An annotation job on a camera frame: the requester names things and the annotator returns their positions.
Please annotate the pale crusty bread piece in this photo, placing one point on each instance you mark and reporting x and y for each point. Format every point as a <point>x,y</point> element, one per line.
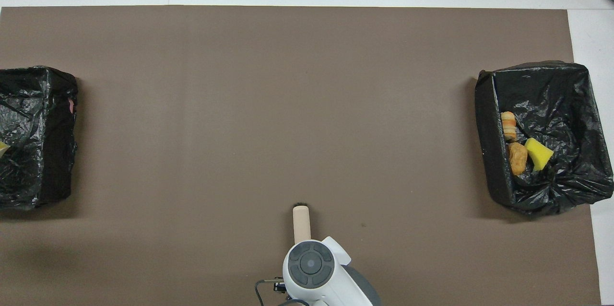
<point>509,126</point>

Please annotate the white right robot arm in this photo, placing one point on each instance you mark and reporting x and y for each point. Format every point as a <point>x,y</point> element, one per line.
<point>316,272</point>

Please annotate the brown bread roll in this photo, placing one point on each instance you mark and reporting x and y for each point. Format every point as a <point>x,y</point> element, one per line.
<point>518,158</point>

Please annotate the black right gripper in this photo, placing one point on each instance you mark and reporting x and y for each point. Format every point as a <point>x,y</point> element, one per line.
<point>280,288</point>

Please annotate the small yellow sponge piece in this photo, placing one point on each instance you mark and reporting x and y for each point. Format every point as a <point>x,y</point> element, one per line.
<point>539,154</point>

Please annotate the beige hand brush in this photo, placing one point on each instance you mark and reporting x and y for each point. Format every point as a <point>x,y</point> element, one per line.
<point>301,222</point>

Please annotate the black bag lined bin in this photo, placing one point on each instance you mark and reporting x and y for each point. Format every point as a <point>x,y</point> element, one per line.
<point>566,104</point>

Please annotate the yellow sponge chunk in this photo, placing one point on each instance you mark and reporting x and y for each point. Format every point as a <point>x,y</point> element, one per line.
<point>3,148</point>

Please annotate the black bin with pink label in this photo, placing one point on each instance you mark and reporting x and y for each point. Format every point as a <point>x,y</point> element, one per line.
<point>33,128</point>

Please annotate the brown table mat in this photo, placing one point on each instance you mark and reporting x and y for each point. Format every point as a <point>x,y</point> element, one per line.
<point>288,104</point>

